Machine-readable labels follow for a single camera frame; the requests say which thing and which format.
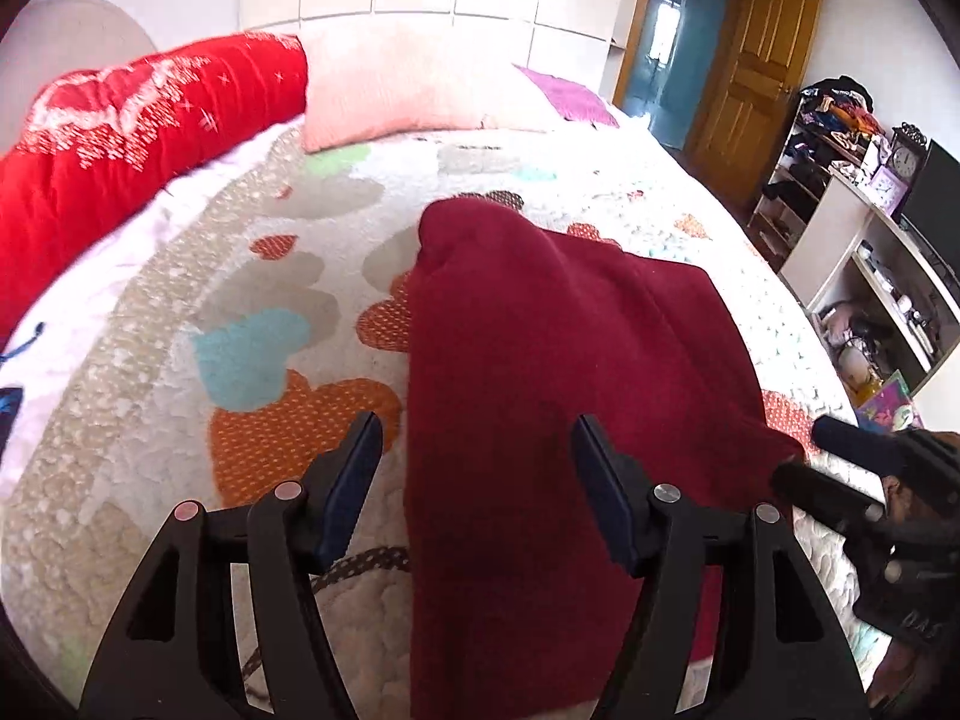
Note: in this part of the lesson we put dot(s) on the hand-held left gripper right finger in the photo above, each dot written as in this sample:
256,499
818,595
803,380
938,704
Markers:
607,495

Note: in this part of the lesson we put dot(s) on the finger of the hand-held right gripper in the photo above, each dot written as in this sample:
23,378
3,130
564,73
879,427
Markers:
817,487
847,439

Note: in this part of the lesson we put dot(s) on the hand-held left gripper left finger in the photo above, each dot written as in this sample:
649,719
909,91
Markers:
352,480

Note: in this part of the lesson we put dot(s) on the maroon knit garment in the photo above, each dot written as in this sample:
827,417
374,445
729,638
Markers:
540,360

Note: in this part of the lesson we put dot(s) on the shelf rack with clothes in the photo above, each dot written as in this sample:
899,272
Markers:
810,142

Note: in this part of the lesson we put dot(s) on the colourful picture book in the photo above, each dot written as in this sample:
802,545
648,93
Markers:
889,405

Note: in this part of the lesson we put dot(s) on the white cabinet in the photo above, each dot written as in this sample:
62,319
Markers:
847,240

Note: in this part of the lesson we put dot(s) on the heart patterned quilt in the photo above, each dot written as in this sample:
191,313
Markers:
225,277

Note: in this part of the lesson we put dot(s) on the black monitor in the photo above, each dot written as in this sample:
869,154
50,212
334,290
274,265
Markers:
934,187

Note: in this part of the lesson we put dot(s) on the ornate table clock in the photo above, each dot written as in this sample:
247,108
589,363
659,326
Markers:
907,157

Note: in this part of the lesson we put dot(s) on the dark blue object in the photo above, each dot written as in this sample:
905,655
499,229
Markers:
9,412

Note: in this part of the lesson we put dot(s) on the wooden door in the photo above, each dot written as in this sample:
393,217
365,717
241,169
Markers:
757,75

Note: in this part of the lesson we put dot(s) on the pink pillow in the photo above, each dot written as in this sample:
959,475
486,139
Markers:
405,90

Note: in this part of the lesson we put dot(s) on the purple pillow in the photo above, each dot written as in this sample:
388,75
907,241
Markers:
570,97

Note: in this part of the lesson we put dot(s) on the red embroidered quilt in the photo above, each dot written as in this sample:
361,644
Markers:
135,135

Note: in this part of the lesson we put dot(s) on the grey padded headboard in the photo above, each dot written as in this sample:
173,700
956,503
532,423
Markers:
67,37

